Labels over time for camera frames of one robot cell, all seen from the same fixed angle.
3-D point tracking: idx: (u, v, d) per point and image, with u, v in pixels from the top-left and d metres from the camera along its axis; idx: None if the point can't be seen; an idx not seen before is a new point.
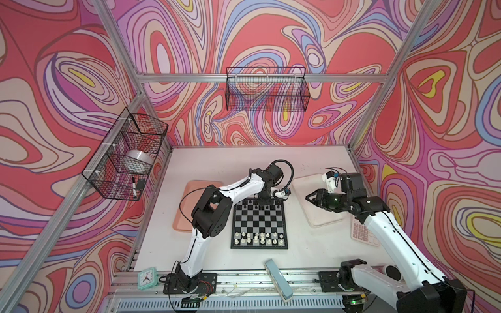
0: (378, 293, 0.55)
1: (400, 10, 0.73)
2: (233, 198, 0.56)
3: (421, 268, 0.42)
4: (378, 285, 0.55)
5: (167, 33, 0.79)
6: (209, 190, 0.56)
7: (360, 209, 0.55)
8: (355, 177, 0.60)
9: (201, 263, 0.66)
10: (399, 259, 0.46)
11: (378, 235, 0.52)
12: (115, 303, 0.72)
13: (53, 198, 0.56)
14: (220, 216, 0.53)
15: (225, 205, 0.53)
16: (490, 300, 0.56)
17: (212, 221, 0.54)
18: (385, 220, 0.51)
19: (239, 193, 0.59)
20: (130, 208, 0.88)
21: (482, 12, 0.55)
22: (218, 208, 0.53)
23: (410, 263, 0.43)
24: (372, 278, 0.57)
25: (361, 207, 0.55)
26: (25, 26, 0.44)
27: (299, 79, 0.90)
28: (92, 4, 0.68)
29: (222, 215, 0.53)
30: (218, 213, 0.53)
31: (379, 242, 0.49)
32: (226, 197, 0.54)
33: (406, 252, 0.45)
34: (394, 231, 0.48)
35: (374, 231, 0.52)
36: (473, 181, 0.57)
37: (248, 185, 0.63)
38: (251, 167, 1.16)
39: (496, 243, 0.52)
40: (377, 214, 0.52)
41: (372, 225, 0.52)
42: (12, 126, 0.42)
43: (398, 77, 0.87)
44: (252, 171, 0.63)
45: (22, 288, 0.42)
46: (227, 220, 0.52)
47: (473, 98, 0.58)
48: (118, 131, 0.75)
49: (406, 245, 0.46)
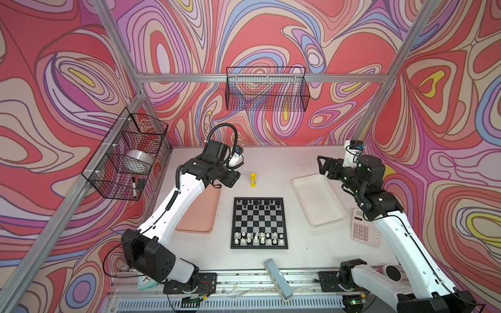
0: (378, 295, 0.55)
1: (400, 9, 0.73)
2: (163, 231, 0.43)
3: (432, 278, 0.40)
4: (378, 287, 0.55)
5: (167, 32, 0.78)
6: (126, 243, 0.41)
7: (370, 207, 0.51)
8: (378, 169, 0.50)
9: (185, 265, 0.60)
10: (408, 265, 0.43)
11: (387, 237, 0.48)
12: (115, 302, 0.72)
13: (53, 198, 0.56)
14: (155, 265, 0.41)
15: (151, 252, 0.40)
16: (490, 300, 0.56)
17: (155, 270, 0.41)
18: (397, 222, 0.47)
19: (168, 221, 0.44)
20: (130, 208, 0.88)
21: (482, 12, 0.55)
22: (148, 258, 0.40)
23: (421, 272, 0.41)
24: (373, 280, 0.57)
25: (370, 205, 0.51)
26: (25, 26, 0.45)
27: (299, 79, 0.90)
28: (91, 4, 0.67)
29: (154, 261, 0.40)
30: (151, 261, 0.40)
31: (389, 242, 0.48)
32: (152, 241, 0.41)
33: (418, 259, 0.42)
34: (406, 235, 0.45)
35: (383, 231, 0.49)
36: (473, 181, 0.57)
37: (176, 203, 0.47)
38: (248, 156, 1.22)
39: (496, 243, 0.52)
40: (389, 215, 0.48)
41: (382, 225, 0.49)
42: (12, 126, 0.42)
43: (398, 77, 0.87)
44: (177, 175, 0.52)
45: (22, 288, 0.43)
46: (169, 255, 0.45)
47: (473, 98, 0.58)
48: (118, 130, 0.76)
49: (417, 250, 0.43)
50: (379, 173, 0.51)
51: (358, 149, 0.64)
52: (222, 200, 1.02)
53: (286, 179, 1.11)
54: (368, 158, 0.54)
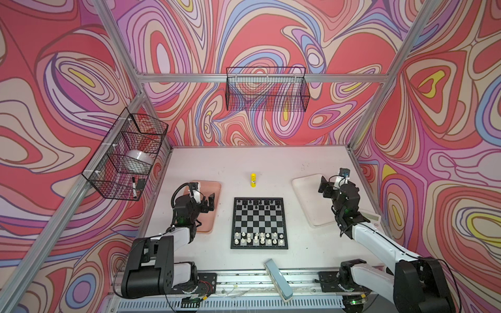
0: (376, 291, 0.55)
1: (400, 9, 0.73)
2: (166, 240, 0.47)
3: (398, 252, 0.48)
4: (376, 283, 0.55)
5: (167, 32, 0.78)
6: (139, 244, 0.47)
7: (346, 227, 0.64)
8: (353, 198, 0.63)
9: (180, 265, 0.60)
10: (383, 253, 0.51)
11: (366, 242, 0.57)
12: (115, 302, 0.72)
13: (53, 198, 0.56)
14: (166, 255, 0.45)
15: (166, 244, 0.47)
16: (490, 300, 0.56)
17: (165, 263, 0.44)
18: (364, 225, 0.60)
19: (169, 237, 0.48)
20: (130, 208, 0.88)
21: (482, 13, 0.55)
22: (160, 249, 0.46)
23: (389, 250, 0.49)
24: (372, 276, 0.57)
25: (346, 227, 0.64)
26: (26, 27, 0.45)
27: (299, 79, 0.90)
28: (92, 4, 0.68)
29: (166, 255, 0.45)
30: (163, 254, 0.45)
31: (368, 246, 0.57)
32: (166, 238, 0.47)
33: (385, 244, 0.52)
34: (374, 232, 0.57)
35: (360, 237, 0.59)
36: (473, 181, 0.57)
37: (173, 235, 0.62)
38: (248, 156, 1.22)
39: (496, 243, 0.52)
40: (355, 227, 0.61)
41: (357, 233, 0.60)
42: (12, 125, 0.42)
43: (398, 77, 0.87)
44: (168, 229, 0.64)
45: (22, 289, 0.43)
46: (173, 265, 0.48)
47: (473, 98, 0.58)
48: (118, 130, 0.76)
49: (383, 238, 0.54)
50: (354, 201, 0.63)
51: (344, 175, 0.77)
52: (222, 199, 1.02)
53: (286, 179, 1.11)
54: (348, 187, 0.67)
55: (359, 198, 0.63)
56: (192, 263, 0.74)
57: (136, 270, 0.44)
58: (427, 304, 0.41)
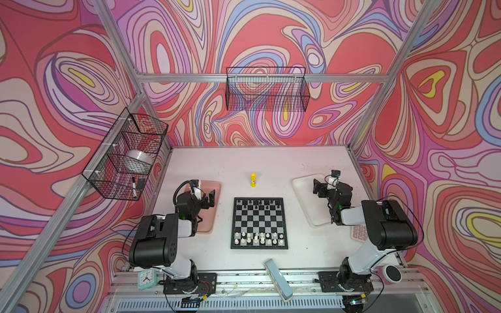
0: (370, 265, 0.59)
1: (400, 9, 0.73)
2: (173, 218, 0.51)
3: None
4: (365, 254, 0.59)
5: (167, 33, 0.79)
6: (149, 218, 0.51)
7: (337, 218, 0.75)
8: (346, 193, 0.74)
9: (184, 260, 0.62)
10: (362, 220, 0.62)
11: (352, 222, 0.68)
12: (115, 303, 0.72)
13: (53, 198, 0.56)
14: (172, 228, 0.49)
15: (173, 219, 0.51)
16: (490, 300, 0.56)
17: (170, 235, 0.48)
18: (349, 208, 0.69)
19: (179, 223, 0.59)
20: (130, 208, 0.88)
21: (482, 13, 0.55)
22: (167, 222, 0.50)
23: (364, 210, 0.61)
24: (361, 250, 0.61)
25: (338, 218, 0.75)
26: (26, 27, 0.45)
27: (299, 79, 0.90)
28: (92, 4, 0.68)
29: (172, 228, 0.49)
30: (169, 226, 0.50)
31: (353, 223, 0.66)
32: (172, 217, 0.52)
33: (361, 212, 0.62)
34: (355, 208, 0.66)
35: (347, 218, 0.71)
36: (473, 181, 0.57)
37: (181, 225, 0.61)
38: (248, 156, 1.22)
39: (496, 243, 0.52)
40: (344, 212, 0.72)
41: (346, 218, 0.71)
42: (11, 125, 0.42)
43: (398, 77, 0.87)
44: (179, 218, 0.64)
45: (23, 288, 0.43)
46: (177, 243, 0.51)
47: (473, 98, 0.58)
48: (118, 130, 0.76)
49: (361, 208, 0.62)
50: (346, 197, 0.75)
51: (336, 175, 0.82)
52: (222, 199, 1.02)
53: (286, 179, 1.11)
54: (342, 185, 0.78)
55: (350, 195, 0.74)
56: (192, 263, 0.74)
57: (143, 240, 0.48)
58: (391, 226, 0.50)
